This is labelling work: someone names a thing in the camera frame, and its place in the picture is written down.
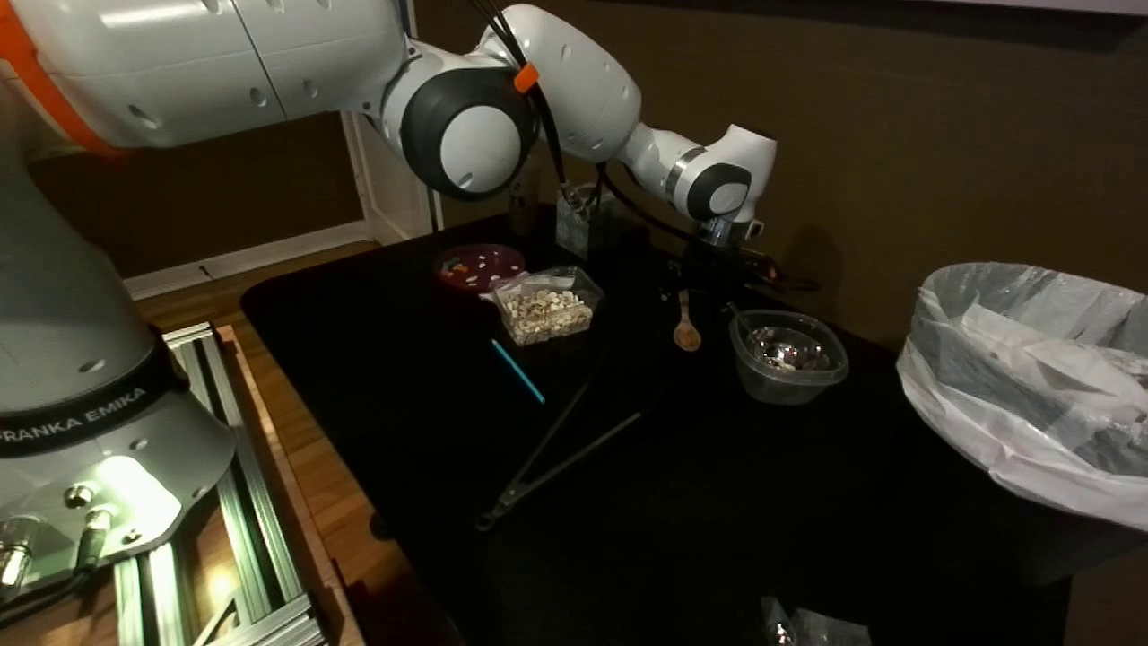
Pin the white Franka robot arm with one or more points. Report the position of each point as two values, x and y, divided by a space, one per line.
182 59

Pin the thin blue straw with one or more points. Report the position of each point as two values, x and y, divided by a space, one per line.
519 370

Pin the patterned tissue box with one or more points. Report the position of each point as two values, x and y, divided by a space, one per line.
575 221

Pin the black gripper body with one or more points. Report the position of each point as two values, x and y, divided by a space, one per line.
734 260

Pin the clear rectangular container with popcorn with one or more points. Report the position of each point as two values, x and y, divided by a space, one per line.
548 314

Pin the wooden base board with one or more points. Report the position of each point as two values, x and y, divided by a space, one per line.
305 504

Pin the long metal tongs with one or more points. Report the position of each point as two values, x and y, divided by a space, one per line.
560 446

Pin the trash bin with white bag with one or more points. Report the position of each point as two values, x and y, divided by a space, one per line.
1026 370

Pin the wooden spoon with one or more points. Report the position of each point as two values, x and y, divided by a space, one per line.
686 333

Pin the red bowl with candies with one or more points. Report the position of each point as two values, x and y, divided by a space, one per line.
478 266

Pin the aluminium profile base frame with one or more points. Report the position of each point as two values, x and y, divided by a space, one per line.
244 539

